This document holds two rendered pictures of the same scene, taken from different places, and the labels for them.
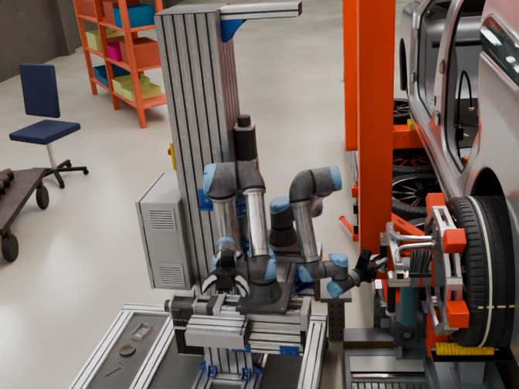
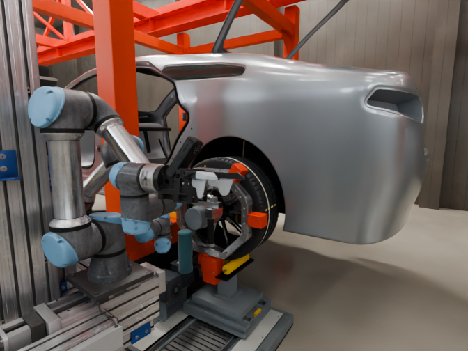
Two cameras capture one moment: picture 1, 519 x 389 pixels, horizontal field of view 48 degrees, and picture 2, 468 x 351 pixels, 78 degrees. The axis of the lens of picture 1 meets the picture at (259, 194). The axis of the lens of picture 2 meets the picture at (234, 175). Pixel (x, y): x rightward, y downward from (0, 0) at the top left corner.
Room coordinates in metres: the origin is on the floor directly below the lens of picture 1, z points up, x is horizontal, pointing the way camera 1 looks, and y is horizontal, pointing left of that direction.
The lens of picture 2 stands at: (1.34, 0.72, 1.33)
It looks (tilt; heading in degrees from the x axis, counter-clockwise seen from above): 8 degrees down; 295
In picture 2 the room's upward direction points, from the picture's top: straight up
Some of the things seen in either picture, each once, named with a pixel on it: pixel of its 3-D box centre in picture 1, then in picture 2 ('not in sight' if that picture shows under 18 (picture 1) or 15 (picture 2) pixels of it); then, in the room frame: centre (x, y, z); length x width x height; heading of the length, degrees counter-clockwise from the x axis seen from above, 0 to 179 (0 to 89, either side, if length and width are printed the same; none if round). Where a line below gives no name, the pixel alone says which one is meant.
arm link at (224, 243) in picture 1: (225, 251); (133, 177); (1.92, 0.14, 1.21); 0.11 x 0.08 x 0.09; 1
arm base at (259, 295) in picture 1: (264, 285); (109, 260); (2.18, 0.01, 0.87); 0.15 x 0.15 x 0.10
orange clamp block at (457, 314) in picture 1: (456, 313); (257, 219); (1.89, -0.74, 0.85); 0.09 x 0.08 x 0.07; 173
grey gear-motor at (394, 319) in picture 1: (430, 333); (180, 285); (2.51, -0.85, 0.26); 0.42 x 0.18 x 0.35; 83
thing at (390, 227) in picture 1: (410, 225); not in sight; (2.32, -0.67, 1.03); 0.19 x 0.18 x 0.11; 83
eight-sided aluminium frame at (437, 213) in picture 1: (440, 271); (211, 212); (2.20, -0.78, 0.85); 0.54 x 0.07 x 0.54; 173
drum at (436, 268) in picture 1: (424, 271); (204, 214); (2.21, -0.71, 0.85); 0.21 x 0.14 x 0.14; 83
